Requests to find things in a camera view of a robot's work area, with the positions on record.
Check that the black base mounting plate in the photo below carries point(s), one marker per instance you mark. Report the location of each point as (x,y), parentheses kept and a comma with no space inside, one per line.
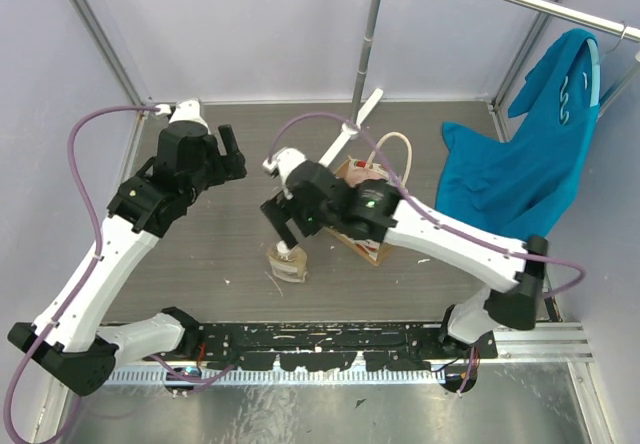
(317,347)

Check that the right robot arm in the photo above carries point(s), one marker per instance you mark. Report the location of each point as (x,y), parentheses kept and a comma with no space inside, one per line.
(511,270)

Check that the clear yellowish soap bottle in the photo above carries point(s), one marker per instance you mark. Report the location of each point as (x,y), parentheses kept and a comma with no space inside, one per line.
(287,264)

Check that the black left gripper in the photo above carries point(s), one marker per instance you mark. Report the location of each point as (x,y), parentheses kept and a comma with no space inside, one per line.
(228,165)

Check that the metal clothes rack pole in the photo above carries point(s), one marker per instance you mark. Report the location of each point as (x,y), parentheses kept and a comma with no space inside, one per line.
(362,68)

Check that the white slotted cable duct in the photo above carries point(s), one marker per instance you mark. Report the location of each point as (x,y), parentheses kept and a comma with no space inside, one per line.
(356,375)

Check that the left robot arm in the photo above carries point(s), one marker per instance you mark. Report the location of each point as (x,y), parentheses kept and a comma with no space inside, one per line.
(69,340)

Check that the orange pump bottle lying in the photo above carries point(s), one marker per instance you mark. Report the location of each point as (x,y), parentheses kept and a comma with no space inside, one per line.
(357,176)

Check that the light blue clothes hanger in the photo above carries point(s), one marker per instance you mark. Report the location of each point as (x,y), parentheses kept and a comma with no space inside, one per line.
(592,78)

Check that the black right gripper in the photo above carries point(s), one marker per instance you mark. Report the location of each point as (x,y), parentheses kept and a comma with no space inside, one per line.
(306,225)

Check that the teal blue t-shirt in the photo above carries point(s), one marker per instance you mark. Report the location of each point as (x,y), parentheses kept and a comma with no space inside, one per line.
(521,187)

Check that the white rack base foot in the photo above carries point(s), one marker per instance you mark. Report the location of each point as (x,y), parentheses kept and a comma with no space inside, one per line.
(350,132)

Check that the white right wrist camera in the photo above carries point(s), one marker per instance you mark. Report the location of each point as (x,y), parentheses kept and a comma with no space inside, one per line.
(280,166)

